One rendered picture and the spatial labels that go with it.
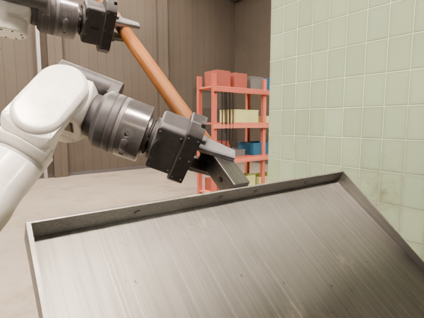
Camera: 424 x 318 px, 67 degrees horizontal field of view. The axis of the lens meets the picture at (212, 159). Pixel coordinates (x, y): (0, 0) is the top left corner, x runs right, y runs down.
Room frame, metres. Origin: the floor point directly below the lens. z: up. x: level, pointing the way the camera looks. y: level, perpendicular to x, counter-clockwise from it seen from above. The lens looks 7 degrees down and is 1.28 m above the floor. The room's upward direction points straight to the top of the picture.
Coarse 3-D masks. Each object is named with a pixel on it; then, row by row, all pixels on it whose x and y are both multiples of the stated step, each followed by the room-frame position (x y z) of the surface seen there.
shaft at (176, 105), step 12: (96, 0) 0.90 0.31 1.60; (132, 36) 0.74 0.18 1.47; (132, 48) 0.72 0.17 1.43; (144, 48) 0.72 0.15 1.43; (144, 60) 0.68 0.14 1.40; (156, 72) 0.65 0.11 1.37; (156, 84) 0.63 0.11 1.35; (168, 84) 0.62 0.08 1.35; (168, 96) 0.60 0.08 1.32; (180, 108) 0.57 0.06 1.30; (204, 132) 0.53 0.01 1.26
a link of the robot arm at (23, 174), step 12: (0, 156) 0.38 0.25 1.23; (12, 156) 0.39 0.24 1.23; (0, 168) 0.37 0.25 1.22; (12, 168) 0.38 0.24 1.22; (24, 168) 0.39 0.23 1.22; (36, 168) 0.40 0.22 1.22; (0, 180) 0.37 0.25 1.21; (12, 180) 0.38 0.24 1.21; (24, 180) 0.39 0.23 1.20; (36, 180) 0.41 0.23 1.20; (0, 192) 0.37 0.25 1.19; (12, 192) 0.38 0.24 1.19; (24, 192) 0.40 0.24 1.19; (0, 204) 0.36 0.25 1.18; (12, 204) 0.38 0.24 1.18; (0, 216) 0.36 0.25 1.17; (0, 228) 0.37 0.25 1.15
